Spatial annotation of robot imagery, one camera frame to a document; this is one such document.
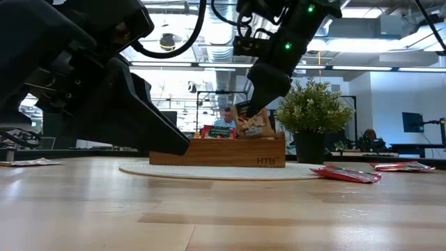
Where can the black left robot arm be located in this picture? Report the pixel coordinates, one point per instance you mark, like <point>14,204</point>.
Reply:
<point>35,42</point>

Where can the black monitor on arm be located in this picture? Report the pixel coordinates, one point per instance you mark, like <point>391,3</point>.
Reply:
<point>413,122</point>

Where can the long ceiling light strip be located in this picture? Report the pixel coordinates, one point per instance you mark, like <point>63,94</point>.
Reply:
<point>223,65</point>
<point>162,64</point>
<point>362,68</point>
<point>421,69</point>

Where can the dark office desk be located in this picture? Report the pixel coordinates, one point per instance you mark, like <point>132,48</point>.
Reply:
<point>411,145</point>

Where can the person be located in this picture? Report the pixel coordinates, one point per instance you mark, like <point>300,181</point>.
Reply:
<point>224,121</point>
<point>370,135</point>

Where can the black metal stand frame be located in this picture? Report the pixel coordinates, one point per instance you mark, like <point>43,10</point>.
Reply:
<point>223,92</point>

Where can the artificial green plant black pot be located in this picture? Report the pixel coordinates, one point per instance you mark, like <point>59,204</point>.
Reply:
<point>310,111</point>

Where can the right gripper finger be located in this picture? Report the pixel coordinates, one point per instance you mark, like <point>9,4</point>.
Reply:
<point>268,87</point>

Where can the black ceiling spotlight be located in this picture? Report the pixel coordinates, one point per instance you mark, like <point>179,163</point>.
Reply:
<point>167,42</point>

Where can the white round woven placemat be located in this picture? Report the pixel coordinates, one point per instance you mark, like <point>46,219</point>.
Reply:
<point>223,172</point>

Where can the red strawberry tea packet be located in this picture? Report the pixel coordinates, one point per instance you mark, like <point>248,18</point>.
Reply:
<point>348,175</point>
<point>217,132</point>
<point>400,166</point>

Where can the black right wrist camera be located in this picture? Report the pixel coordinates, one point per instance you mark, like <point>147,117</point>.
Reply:
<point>249,46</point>

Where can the wooden tea organizer box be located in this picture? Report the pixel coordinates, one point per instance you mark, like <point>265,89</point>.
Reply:
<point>226,153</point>

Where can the beige tea packet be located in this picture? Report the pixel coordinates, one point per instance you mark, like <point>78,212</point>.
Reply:
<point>31,162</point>
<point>256,127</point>

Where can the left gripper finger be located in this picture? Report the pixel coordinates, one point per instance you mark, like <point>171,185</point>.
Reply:
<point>144,94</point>
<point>122,118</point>

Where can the black background machine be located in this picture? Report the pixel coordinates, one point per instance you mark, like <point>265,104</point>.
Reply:
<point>17,136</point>

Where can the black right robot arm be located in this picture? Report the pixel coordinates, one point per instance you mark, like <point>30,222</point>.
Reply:
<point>313,21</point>

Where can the silver ventilation duct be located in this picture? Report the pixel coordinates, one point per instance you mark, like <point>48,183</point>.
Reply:
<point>223,55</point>

